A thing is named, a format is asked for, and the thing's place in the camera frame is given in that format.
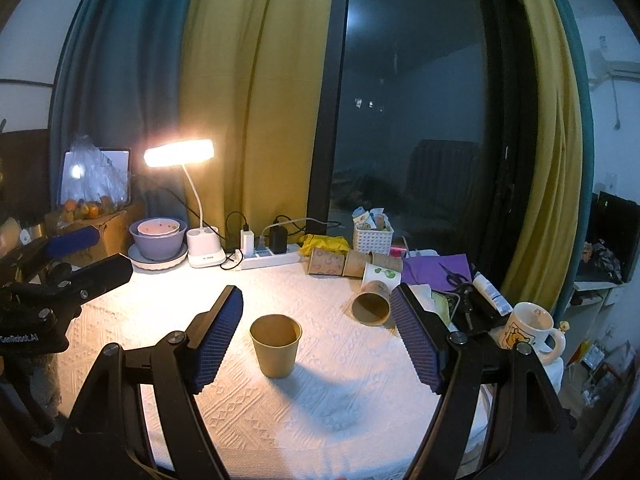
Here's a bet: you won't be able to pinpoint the white cable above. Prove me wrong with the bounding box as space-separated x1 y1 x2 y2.
260 216 342 241

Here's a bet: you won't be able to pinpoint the cardboard box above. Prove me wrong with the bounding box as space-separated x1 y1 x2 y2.
44 204 147 267

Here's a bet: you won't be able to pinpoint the yellow curtain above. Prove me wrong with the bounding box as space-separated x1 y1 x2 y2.
500 0 597 307
179 0 347 257

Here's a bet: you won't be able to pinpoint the pink bowl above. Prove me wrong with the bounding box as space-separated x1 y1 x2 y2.
137 218 181 237

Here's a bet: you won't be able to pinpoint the yellow cloth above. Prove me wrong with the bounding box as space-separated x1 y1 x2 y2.
299 233 352 257

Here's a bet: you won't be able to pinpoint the black scissors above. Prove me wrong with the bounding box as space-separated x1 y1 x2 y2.
438 261 467 287

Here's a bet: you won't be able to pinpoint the white desk lamp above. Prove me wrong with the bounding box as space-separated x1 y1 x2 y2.
143 138 227 269

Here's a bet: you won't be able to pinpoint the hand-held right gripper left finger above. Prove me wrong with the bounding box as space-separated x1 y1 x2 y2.
52 285 245 480

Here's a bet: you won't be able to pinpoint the white tissue pack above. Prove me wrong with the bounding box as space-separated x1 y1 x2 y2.
407 283 452 327

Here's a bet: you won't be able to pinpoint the packets in basket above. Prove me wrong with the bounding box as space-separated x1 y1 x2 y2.
351 205 394 232

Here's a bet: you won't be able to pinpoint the white textured tablecloth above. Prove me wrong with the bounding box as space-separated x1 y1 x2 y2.
50 256 502 472

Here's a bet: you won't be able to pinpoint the white mug with bear print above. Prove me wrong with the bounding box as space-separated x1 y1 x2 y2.
501 301 567 367

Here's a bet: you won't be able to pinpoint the clear plastic bag of fruit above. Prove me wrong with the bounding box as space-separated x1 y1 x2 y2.
58 134 134 224

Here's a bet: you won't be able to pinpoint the white cup with green print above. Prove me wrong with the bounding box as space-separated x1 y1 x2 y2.
361 262 402 294

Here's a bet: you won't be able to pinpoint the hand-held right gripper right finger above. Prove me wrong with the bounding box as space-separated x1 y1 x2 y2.
389 283 585 480

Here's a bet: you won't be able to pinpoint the black window frame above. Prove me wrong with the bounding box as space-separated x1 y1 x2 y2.
305 0 531 281

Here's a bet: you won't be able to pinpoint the white plate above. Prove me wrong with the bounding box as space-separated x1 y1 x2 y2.
127 242 190 274

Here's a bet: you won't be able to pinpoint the paper cup with pink print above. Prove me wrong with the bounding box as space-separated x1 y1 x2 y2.
306 247 347 277

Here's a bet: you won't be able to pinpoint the purple bowl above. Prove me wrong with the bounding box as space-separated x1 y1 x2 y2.
129 217 190 263

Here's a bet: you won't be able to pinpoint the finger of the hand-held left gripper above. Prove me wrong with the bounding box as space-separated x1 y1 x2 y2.
30 253 135 322
0 226 101 287

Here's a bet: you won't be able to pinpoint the white plastic basket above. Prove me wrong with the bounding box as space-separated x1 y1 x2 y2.
353 221 395 256

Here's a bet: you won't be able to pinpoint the tan cup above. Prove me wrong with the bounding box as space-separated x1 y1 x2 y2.
351 280 392 328
249 314 304 380

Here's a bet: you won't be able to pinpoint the white power strip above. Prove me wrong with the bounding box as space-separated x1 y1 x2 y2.
235 250 304 271

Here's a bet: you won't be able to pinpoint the purple paper sheet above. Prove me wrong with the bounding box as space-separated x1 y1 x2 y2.
401 254 475 292

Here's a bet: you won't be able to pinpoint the brown paper cup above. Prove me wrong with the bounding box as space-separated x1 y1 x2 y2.
342 249 374 279
370 252 404 274

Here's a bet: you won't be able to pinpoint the black cable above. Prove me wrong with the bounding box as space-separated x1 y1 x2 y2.
220 211 251 272

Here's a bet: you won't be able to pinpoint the white air conditioner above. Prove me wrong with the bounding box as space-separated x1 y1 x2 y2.
587 35 640 85

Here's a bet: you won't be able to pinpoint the white tube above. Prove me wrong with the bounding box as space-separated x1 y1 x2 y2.
472 270 514 317

